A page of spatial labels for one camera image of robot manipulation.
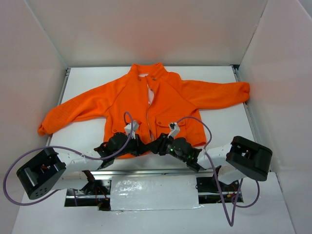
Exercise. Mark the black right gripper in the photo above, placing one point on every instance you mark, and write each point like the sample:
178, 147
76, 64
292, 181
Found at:
163, 143

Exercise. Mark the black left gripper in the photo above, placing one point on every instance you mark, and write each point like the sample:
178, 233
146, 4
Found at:
136, 146

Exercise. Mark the orange zip jacket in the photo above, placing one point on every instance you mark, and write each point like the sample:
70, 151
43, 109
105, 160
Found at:
154, 97

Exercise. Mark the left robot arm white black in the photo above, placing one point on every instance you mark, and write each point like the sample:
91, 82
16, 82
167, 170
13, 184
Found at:
58, 168

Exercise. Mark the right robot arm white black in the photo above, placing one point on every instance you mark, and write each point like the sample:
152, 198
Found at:
239, 159

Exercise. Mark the white cover board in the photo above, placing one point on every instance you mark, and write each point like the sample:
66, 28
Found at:
169, 192

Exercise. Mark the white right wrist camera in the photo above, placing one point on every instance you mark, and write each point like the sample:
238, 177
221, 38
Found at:
174, 129

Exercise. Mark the aluminium table rail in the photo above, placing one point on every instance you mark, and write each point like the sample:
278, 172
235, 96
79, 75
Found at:
175, 172

